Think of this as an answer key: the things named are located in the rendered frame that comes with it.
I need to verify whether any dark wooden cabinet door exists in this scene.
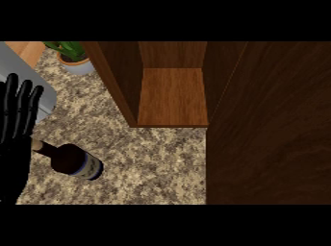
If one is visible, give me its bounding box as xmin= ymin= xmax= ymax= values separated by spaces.
xmin=203 ymin=40 xmax=331 ymax=206

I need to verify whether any pale wooden board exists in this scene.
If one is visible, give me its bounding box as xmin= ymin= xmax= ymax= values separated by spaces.
xmin=4 ymin=40 xmax=48 ymax=69

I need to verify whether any dark wine bottle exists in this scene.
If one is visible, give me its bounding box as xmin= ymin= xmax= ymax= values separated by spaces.
xmin=29 ymin=138 xmax=104 ymax=182

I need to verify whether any green plant in pot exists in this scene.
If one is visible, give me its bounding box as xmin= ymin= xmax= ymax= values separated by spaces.
xmin=42 ymin=40 xmax=95 ymax=77

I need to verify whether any grey appliance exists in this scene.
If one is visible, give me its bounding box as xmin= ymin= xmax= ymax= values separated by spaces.
xmin=0 ymin=40 xmax=59 ymax=125

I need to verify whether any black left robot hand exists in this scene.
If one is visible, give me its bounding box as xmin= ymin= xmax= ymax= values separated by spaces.
xmin=0 ymin=72 xmax=45 ymax=206

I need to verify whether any open wooden cabinet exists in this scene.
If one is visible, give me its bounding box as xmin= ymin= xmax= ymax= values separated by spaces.
xmin=81 ymin=40 xmax=249 ymax=129

